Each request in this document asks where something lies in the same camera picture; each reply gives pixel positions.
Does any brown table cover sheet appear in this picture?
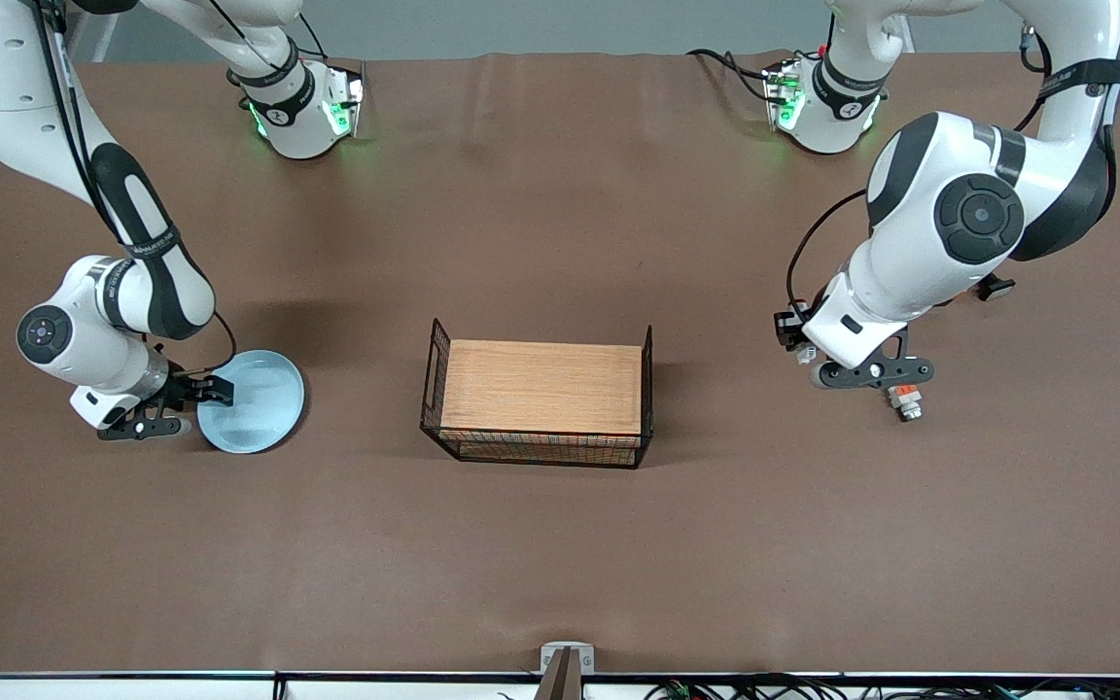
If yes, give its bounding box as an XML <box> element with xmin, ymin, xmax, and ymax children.
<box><xmin>0</xmin><ymin>51</ymin><xmax>1120</xmax><ymax>675</ymax></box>

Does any black base cable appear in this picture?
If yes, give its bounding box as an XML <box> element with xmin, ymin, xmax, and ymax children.
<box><xmin>686</xmin><ymin>47</ymin><xmax>777</xmax><ymax>106</ymax></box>
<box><xmin>259</xmin><ymin>0</ymin><xmax>328</xmax><ymax>59</ymax></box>

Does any black right base cable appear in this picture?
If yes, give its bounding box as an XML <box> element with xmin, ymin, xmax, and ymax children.
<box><xmin>259</xmin><ymin>0</ymin><xmax>328</xmax><ymax>59</ymax></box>

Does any black wire rack wooden top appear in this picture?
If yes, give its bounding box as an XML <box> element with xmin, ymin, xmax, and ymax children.
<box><xmin>420</xmin><ymin>318</ymin><xmax>655</xmax><ymax>470</ymax></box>

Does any black left base cable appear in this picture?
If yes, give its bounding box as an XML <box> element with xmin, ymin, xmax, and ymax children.
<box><xmin>686</xmin><ymin>47</ymin><xmax>777</xmax><ymax>106</ymax></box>

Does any tangled cable bundle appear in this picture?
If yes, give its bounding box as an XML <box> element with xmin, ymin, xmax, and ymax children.
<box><xmin>497</xmin><ymin>674</ymin><xmax>1120</xmax><ymax>700</ymax></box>

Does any grey metal camera bracket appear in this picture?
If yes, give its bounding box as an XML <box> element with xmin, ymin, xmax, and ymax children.
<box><xmin>541</xmin><ymin>642</ymin><xmax>596</xmax><ymax>700</ymax></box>

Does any light blue round plate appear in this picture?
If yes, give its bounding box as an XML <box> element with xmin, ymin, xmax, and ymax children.
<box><xmin>196</xmin><ymin>350</ymin><xmax>306</xmax><ymax>455</ymax></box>

